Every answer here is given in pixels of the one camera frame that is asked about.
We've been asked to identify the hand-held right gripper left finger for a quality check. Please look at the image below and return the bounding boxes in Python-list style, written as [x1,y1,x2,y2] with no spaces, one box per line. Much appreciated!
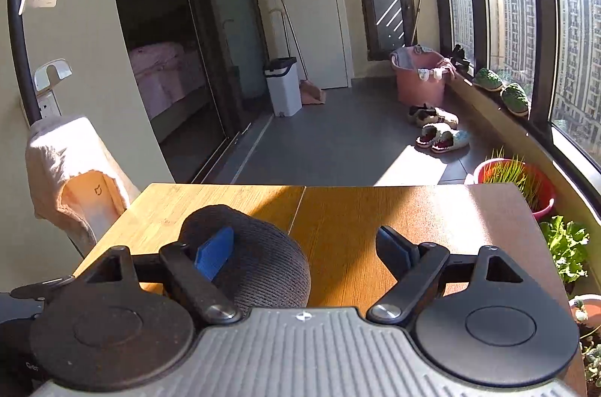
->
[87,225,242,325]

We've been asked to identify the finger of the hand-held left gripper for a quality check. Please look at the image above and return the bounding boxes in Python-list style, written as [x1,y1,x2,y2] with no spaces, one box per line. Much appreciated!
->
[9,276,76,301]

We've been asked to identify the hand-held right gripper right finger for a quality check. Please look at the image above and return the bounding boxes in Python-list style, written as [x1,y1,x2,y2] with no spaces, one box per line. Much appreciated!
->
[366,225,524,325]

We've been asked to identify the dark grey garment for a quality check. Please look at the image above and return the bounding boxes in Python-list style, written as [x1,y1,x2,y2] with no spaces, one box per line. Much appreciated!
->
[180,204,313,313]

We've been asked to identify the white appliance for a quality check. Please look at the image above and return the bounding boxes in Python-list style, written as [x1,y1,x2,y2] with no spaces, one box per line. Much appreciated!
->
[61,172,130,257]

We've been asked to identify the white maroon slipper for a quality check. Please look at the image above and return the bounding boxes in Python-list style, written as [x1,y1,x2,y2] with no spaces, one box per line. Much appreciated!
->
[415,123,452,149]

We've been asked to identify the light blue maroon slipper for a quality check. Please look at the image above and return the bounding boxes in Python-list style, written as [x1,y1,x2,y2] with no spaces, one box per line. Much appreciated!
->
[430,129,470,155]

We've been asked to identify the cream towel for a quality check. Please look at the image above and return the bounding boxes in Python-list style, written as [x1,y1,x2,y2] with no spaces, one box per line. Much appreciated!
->
[26,115,142,257]

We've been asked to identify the red basin with grass sprouts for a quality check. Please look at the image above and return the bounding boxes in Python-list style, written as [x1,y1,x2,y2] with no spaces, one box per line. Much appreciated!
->
[473,146,556,219]

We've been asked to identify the pink bucket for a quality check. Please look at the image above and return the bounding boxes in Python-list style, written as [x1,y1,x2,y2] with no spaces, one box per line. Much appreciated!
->
[391,45,454,106]

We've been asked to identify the green lettuce plant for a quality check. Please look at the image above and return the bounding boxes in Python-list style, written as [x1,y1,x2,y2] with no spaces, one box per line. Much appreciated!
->
[539,216,591,285]

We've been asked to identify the pink dustpan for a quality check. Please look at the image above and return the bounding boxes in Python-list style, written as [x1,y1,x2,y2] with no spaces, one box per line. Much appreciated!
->
[299,78,328,106]

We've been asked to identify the white trash bin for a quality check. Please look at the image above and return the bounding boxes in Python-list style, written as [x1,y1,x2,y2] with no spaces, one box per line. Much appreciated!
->
[264,56,304,117]

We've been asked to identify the grey rag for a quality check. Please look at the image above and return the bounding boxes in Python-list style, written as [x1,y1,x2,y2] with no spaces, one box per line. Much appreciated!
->
[391,45,437,71]

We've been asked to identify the green slipper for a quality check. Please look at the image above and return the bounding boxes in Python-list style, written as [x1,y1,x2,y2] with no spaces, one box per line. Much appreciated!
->
[472,67,504,92]
[500,82,531,117]

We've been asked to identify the bed with pink bedding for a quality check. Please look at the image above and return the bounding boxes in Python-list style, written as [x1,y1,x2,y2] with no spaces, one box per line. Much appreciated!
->
[128,41,207,144]

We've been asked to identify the small dark object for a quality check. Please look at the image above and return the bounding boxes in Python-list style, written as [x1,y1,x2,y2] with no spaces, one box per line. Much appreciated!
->
[451,44,473,74]

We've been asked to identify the pink ceramic plant pot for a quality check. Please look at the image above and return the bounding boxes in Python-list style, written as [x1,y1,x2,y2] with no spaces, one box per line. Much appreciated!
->
[568,294,601,383]

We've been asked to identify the broom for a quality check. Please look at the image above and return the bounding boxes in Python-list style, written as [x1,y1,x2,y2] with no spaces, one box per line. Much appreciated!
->
[279,0,311,83]

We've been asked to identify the black and white pole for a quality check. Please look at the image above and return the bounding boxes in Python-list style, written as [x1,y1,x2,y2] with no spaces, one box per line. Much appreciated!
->
[7,0,45,126]

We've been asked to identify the dark framed glass door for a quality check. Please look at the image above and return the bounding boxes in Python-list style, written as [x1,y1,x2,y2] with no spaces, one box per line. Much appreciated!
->
[353,0,416,62]

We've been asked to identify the white door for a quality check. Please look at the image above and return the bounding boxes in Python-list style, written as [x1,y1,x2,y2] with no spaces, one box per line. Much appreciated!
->
[256,0,353,90]

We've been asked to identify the apartment buildings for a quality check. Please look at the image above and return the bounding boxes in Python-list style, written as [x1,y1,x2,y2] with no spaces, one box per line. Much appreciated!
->
[451,0,601,154]

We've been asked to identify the white wall socket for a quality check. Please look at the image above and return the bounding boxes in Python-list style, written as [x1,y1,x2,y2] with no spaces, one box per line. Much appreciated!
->
[20,89,62,121]

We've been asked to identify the dark sliding door frame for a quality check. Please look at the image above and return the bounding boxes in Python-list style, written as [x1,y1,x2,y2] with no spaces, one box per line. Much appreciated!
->
[106,0,264,184]

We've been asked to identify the white wall hook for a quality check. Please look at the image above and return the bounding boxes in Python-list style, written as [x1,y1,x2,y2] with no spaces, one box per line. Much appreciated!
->
[34,59,72,91]

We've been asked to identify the dark window frame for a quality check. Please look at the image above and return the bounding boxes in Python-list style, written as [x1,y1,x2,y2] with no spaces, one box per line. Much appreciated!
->
[423,0,601,210]

